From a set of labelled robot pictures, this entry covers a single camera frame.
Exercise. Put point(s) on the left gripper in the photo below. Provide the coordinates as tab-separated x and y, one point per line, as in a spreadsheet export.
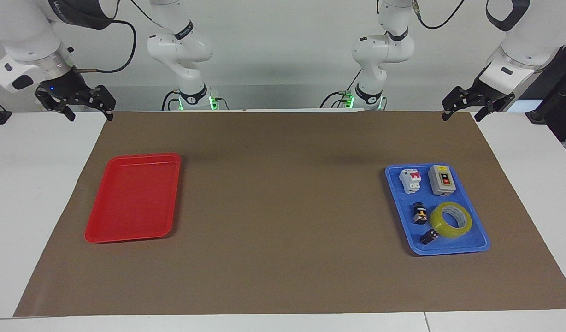
494	87

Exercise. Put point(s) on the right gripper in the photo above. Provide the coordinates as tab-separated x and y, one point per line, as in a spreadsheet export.
64	83

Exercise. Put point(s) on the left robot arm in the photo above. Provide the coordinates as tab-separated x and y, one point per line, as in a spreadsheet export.
527	41

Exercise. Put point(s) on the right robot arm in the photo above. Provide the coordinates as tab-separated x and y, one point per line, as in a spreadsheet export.
25	32

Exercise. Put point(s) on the yellow tape roll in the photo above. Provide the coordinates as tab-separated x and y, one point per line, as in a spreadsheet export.
465	228

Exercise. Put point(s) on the white circuit breaker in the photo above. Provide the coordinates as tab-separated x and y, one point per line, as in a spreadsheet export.
412	180

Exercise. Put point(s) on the red plastic tray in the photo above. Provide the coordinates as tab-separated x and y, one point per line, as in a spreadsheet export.
133	198

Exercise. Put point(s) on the blue plastic tray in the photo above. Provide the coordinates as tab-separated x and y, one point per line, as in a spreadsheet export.
405	216

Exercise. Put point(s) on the small black electrical part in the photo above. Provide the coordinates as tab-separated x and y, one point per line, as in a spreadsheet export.
427	238

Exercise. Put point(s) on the grey push button switch box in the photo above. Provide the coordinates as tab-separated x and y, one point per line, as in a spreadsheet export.
443	180

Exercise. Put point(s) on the black push button switch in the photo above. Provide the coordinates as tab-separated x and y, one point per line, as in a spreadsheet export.
420	214

